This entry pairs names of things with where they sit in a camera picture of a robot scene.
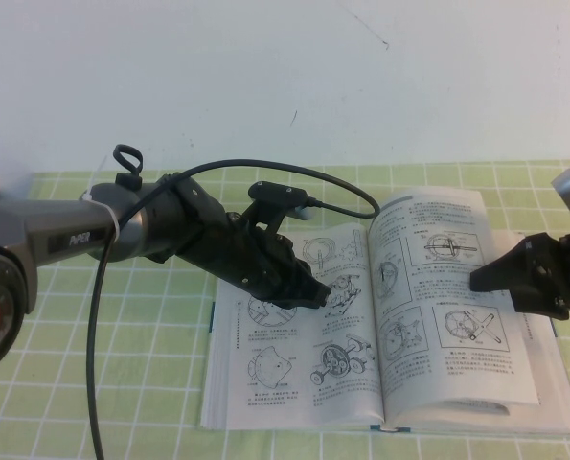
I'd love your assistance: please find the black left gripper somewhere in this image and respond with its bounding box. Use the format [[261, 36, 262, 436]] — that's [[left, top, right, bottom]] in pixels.
[[212, 211, 332, 309]]

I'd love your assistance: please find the white zip tie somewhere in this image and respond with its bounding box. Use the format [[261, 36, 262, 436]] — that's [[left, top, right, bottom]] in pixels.
[[80, 156, 121, 243]]

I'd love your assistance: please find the green white checkered tablecloth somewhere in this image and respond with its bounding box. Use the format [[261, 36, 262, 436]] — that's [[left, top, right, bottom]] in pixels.
[[0, 160, 570, 460]]

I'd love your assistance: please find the black camera cable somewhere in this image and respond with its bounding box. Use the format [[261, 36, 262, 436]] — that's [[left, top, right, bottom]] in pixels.
[[85, 160, 380, 460]]

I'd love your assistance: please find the black left camera bracket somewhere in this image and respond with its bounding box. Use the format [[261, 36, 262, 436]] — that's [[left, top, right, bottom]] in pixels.
[[243, 180, 309, 243]]

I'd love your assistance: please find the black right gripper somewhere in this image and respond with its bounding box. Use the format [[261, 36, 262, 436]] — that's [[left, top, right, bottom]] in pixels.
[[470, 232, 570, 321]]

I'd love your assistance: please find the technical book with diagrams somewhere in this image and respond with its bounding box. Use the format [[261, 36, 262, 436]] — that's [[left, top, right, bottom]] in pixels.
[[198, 189, 570, 436]]

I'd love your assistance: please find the black looped plug strap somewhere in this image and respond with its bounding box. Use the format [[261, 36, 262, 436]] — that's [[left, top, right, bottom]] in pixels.
[[112, 143, 145, 187]]

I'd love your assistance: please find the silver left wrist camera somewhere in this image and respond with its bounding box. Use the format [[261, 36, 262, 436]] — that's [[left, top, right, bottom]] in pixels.
[[286, 203, 315, 222]]

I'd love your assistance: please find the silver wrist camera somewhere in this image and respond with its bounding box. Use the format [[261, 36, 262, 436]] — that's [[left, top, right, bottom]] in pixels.
[[551, 167, 570, 201], [286, 203, 315, 222]]

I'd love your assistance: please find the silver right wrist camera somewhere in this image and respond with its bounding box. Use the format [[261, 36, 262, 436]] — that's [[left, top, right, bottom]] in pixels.
[[551, 167, 570, 201]]

